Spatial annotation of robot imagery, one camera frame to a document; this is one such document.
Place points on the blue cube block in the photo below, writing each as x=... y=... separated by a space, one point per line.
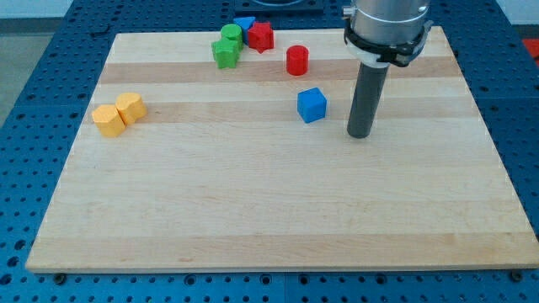
x=311 y=105

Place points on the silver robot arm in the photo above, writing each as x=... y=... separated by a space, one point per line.
x=387 y=22

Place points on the wooden board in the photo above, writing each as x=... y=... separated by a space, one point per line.
x=223 y=175

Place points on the red cylinder block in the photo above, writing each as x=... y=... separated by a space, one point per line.
x=297 y=59

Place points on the green star block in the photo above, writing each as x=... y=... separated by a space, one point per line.
x=225 y=53

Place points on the red star block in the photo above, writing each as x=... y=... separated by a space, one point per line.
x=261 y=37

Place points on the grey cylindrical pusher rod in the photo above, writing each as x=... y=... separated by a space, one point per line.
x=367 y=94

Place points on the green cylinder block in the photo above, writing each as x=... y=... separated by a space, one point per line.
x=234 y=33

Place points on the blue triangle block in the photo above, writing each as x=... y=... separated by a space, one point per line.
x=245 y=23

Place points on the yellow heart block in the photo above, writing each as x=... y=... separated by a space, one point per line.
x=130 y=107

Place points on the yellow hexagon block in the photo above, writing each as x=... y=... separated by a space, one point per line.
x=107 y=119

